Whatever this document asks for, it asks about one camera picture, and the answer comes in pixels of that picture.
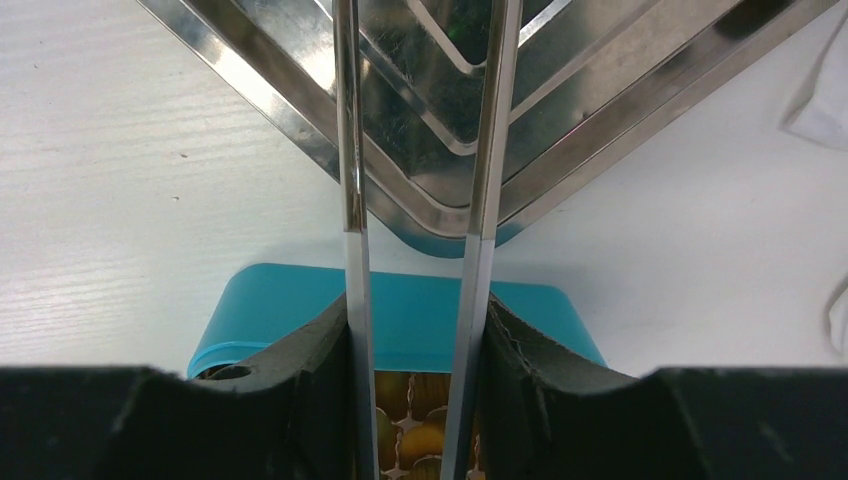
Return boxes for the white crumpled cloth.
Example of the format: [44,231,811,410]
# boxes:
[783,22,847,361]

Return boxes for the steel tongs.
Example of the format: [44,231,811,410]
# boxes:
[331,0,525,480]

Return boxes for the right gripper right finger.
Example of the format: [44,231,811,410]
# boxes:
[478,299,847,479]

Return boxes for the teal chocolate box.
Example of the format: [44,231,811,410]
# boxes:
[187,263,603,479]

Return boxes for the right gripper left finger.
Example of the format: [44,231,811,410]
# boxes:
[1,299,352,479]

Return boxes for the steel tray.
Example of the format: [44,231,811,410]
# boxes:
[145,1,830,258]

